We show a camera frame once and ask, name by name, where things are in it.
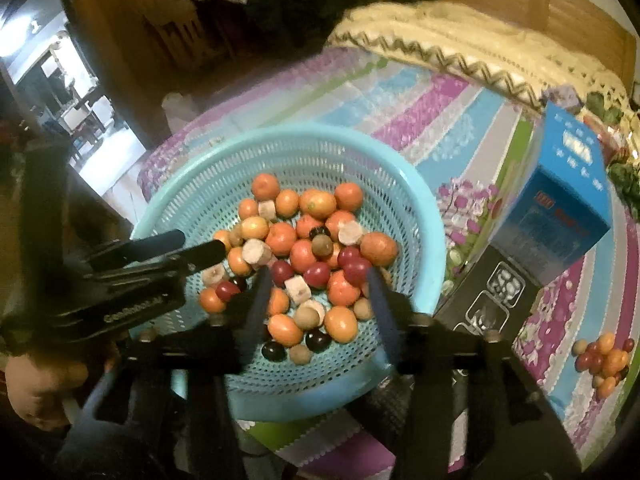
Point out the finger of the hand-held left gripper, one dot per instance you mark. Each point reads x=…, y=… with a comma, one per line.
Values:
x=155, y=245
x=202, y=254

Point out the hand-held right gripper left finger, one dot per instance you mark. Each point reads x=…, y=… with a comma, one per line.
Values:
x=252, y=320

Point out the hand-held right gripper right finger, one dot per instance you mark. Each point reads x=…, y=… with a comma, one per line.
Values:
x=386, y=320

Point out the light blue plastic basket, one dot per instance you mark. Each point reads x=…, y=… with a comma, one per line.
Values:
x=200, y=185

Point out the pile of mixed small fruits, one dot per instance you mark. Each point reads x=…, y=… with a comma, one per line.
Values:
x=280, y=237

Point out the heap of mixed small fruits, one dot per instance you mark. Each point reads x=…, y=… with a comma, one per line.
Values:
x=612, y=360

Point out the person's left hand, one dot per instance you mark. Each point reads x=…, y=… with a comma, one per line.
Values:
x=40, y=385

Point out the black cardboard box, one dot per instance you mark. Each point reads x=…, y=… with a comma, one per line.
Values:
x=480, y=280

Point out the white plastic bag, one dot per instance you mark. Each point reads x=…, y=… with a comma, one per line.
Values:
x=177, y=110

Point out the blue cardboard box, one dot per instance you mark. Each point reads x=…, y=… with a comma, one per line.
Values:
x=565, y=175

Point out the pile of clothes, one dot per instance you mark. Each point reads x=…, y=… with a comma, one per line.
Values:
x=300, y=5

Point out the purple packet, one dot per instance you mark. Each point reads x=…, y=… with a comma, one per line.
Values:
x=562, y=97

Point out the cream zigzag quilt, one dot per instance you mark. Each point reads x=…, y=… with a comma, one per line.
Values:
x=475, y=30

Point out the green leafy vegetable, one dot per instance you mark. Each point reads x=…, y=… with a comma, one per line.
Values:
x=607, y=107

